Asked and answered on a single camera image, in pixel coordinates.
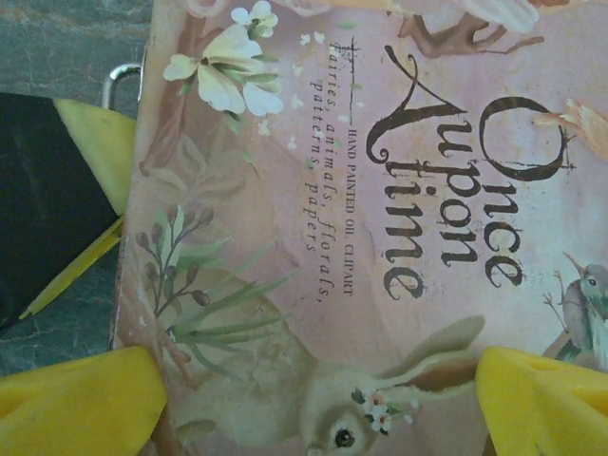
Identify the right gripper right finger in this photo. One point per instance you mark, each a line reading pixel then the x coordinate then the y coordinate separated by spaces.
pixel 546 408

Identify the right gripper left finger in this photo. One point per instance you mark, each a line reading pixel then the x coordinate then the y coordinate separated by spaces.
pixel 71 408

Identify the pink printed storybook box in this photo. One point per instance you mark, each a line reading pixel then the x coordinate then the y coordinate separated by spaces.
pixel 332 237

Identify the small blue padlock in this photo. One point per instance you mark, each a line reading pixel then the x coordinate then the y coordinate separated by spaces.
pixel 116 76

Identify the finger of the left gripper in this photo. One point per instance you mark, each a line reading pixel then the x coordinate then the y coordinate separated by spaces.
pixel 47 157
pixel 71 273

